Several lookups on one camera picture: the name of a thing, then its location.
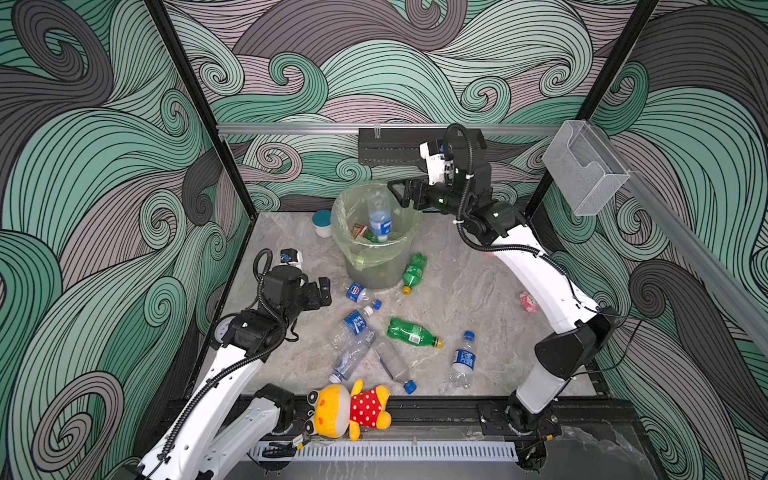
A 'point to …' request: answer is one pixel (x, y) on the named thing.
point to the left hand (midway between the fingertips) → (314, 280)
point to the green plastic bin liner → (351, 208)
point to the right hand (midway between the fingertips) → (403, 180)
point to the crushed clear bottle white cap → (347, 352)
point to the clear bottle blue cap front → (396, 366)
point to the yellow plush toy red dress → (336, 412)
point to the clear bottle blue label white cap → (355, 322)
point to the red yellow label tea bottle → (359, 230)
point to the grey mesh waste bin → (386, 276)
